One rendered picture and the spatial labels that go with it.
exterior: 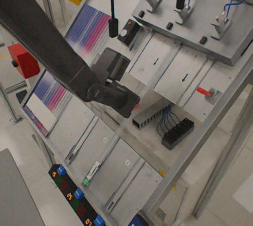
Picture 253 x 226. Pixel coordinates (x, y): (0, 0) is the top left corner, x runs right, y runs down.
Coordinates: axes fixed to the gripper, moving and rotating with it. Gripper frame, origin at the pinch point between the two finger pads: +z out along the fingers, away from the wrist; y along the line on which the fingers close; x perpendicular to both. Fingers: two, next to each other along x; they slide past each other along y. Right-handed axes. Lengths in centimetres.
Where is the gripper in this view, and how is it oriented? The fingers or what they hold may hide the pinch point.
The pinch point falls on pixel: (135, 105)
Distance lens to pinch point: 68.0
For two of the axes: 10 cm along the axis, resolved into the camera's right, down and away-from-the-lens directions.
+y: -6.8, -5.0, 5.4
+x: -5.3, 8.4, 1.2
